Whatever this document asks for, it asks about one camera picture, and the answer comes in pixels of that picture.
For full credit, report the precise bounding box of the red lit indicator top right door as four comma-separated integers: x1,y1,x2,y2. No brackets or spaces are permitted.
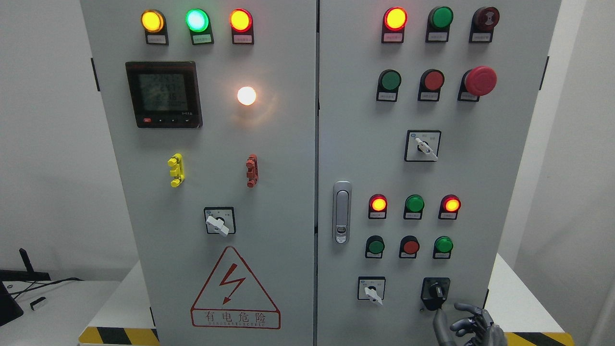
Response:
381,6,408,44

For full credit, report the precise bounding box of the green push button lower right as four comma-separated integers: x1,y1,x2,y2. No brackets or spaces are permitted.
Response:
432,236,454,260

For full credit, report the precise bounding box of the white selector switch door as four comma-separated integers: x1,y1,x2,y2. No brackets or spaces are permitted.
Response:
203,207,236,237
357,276,386,306

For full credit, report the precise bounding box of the white selector switch upper right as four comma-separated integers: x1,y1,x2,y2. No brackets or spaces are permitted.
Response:
404,130,442,162

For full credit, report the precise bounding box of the black monitor corner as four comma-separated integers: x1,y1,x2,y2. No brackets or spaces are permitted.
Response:
0,281,24,326

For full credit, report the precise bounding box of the red push button upper row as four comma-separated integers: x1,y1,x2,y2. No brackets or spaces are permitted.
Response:
418,69,444,101

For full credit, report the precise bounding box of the black digital power meter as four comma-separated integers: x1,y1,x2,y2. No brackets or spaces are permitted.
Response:
125,61,203,128

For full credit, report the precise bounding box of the small black white adapter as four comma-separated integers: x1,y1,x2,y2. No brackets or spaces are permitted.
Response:
29,297,48,311

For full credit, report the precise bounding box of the red push button lower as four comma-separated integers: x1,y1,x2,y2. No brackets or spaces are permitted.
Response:
398,235,421,259

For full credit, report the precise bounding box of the red indicator middle right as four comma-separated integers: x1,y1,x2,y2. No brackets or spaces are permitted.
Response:
438,194,461,220

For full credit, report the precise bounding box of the silver door handle lock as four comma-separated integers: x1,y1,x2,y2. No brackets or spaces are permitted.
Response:
332,180,352,245

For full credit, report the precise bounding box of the red emergency stop button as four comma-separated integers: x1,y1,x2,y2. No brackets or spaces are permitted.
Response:
457,65,498,102

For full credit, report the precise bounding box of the yellow indicator light top left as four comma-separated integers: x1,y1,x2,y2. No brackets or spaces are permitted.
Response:
141,9,169,45

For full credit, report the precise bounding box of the black yellow hazard tape left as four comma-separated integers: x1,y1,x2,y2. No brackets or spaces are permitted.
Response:
78,326,160,346

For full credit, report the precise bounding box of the white selector switch left door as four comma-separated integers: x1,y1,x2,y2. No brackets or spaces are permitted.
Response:
203,207,236,237

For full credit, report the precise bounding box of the dark red buzzer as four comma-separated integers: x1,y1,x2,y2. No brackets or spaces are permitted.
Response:
468,6,500,43

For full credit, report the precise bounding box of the black antenna device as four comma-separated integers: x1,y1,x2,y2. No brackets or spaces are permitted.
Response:
0,248,51,281

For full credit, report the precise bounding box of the white glowing lamp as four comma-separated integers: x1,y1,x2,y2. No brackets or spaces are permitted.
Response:
236,86,257,107

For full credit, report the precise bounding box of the white selector switch lower right door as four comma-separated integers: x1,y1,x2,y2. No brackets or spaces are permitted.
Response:
357,276,386,306

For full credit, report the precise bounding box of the black yellow hazard tape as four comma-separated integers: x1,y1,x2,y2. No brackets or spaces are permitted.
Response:
78,326,160,346
505,332,575,346

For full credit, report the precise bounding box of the red lit indicator middle left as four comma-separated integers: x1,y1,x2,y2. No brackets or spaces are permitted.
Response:
368,194,387,219

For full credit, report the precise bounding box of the green push button lower left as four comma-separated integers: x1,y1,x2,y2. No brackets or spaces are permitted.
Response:
364,235,386,259

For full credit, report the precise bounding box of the grey electrical cabinet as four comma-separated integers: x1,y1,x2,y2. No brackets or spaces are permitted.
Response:
81,0,561,346

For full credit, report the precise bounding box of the green lit indicator light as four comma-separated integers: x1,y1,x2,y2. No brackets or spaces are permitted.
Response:
185,8,214,45

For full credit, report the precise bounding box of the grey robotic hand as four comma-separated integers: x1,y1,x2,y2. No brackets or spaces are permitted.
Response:
432,302,508,346

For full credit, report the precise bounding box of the black rotary knob switch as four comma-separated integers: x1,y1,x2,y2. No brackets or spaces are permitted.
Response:
421,277,451,311

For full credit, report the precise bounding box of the green push button upper row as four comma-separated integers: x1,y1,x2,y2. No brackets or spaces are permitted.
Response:
376,69,401,101

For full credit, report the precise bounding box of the red high voltage warning sticker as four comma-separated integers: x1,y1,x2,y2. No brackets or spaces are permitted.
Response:
190,246,281,329

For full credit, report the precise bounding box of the red orange indicator light left door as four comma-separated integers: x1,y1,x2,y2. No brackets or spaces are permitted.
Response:
229,8,254,45

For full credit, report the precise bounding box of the black yellow hazard tape right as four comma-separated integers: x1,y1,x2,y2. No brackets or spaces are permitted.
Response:
505,332,575,346

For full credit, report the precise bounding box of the black cable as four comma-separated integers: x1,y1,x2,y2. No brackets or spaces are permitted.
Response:
7,277,85,301

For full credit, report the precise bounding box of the green indicator top right door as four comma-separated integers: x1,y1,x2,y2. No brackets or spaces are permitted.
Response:
425,6,454,42

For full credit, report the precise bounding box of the red terminal connector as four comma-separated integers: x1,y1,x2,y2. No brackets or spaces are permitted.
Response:
246,154,259,188

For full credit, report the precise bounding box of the yellow terminal connector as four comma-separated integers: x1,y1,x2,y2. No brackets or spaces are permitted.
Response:
167,153,185,188

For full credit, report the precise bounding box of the green indicator middle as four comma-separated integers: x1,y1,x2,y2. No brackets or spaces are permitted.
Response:
403,194,425,220

